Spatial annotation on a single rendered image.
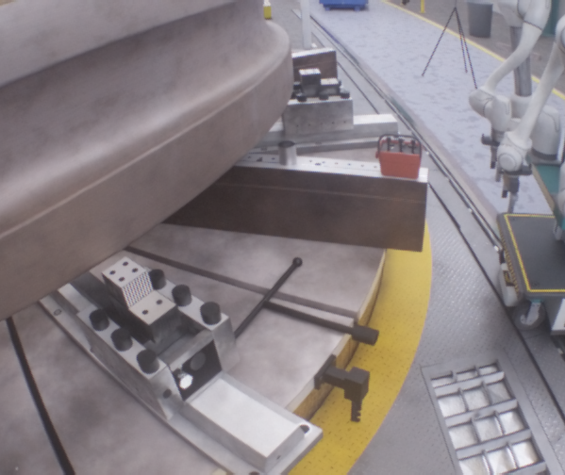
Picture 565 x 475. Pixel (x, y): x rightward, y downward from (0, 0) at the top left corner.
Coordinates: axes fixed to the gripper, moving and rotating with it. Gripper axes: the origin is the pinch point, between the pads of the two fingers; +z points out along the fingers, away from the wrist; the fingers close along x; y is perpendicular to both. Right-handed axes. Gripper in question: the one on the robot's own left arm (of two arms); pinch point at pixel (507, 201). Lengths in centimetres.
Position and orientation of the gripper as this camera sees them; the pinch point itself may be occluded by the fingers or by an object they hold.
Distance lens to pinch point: 217.5
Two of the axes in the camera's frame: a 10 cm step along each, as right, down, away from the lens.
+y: -9.8, -0.3, 1.7
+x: -1.6, 5.6, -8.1
